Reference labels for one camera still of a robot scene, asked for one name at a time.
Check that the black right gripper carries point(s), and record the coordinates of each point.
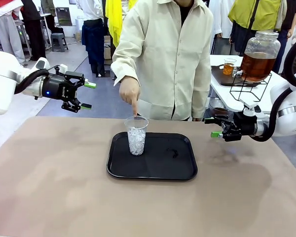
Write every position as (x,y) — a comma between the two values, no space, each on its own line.
(246,124)

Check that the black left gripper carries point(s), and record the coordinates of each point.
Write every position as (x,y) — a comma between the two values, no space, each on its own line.
(56,87)

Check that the clear cup of tea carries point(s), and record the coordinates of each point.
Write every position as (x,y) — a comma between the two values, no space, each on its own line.
(229,69)

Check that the person's left forearm cream sleeve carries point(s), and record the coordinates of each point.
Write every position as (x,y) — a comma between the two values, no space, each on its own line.
(202,93)

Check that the person's right forearm cream sleeve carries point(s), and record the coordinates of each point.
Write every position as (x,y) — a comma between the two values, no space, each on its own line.
(124,66)

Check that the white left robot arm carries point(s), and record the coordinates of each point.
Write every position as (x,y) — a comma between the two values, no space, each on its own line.
(0,86)

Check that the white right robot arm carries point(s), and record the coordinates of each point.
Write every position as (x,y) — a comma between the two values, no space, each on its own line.
(293,116)

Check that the glass drink dispenser jar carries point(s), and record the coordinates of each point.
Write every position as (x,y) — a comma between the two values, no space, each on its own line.
(259,66)

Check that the clear plastic cup with ice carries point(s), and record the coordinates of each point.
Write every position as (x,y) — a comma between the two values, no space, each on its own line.
(136,143)

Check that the person's left hand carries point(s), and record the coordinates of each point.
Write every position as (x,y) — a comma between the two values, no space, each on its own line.
(197,119)

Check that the person's right hand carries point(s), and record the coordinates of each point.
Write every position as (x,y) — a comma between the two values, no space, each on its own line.
(129,89)

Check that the dark round bowl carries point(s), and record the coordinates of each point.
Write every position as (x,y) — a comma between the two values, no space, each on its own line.
(220,108)

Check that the white side table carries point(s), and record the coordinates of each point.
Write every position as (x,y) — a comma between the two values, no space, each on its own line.
(220,91)

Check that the dark side table tray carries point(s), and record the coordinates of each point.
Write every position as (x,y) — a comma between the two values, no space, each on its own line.
(222,79)

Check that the small cardboard box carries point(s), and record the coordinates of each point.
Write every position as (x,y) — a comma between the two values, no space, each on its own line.
(107,49)

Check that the grey plastic stool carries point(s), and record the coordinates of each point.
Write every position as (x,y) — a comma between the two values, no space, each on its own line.
(59,37)

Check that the mannequin white shirt navy trousers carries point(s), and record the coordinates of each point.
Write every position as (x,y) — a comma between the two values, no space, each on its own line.
(92,37)

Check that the black plastic serving tray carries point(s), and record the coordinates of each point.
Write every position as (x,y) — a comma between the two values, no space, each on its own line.
(162,168)

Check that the person in black clothes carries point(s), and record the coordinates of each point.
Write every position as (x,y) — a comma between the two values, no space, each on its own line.
(35,29)

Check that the dark framed board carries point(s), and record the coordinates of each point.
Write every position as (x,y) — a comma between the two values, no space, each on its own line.
(63,16)

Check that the person in cream shirt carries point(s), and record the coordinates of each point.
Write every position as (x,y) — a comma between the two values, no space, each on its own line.
(167,61)

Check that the yellow hanging garment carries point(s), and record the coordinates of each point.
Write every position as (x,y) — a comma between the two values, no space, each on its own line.
(114,19)

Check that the person in red top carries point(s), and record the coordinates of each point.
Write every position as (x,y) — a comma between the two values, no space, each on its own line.
(7,32)

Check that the person in blue jeans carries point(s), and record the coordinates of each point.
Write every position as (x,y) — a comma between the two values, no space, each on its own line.
(292,14)

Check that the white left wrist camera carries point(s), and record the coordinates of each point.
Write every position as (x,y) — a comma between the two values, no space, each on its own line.
(63,67)

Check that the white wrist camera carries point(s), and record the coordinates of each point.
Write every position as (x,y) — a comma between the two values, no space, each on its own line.
(252,108)
(63,67)

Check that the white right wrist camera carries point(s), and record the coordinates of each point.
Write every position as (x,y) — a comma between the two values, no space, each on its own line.
(252,108)

